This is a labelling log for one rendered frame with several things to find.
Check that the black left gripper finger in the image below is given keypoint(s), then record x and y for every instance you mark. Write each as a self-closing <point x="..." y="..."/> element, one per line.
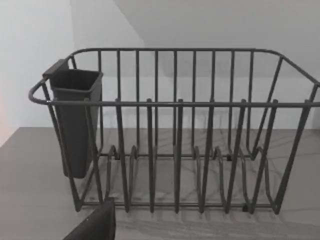
<point x="100" y="223"/>

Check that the dark grey cutlery holder cup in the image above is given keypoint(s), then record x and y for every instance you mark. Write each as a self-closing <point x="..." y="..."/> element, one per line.
<point x="75" y="120"/>

